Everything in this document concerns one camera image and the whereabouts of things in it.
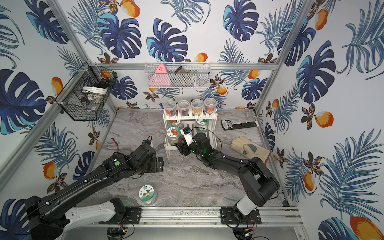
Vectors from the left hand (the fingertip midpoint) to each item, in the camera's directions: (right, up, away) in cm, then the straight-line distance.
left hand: (157, 162), depth 73 cm
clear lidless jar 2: (+12, +27, +4) cm, 30 cm away
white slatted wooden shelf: (+15, +21, +22) cm, 34 cm away
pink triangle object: (-2, +46, +16) cm, 49 cm away
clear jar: (+19, +28, +4) cm, 34 cm away
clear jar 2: (+26, +29, +5) cm, 40 cm away
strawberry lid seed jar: (+6, +20, +13) cm, 24 cm away
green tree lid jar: (+22, +19, +13) cm, 32 cm away
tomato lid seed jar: (+7, +13, +7) cm, 16 cm away
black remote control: (+43, +19, +38) cm, 60 cm away
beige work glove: (+55, +3, +24) cm, 60 cm away
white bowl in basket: (-33, +37, +7) cm, 50 cm away
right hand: (+10, +10, +12) cm, 18 cm away
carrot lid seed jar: (-5, -16, 0) cm, 17 cm away
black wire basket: (-51, +34, +18) cm, 64 cm away
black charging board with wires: (-32, 0, +22) cm, 39 cm away
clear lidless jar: (+6, +27, +4) cm, 28 cm away
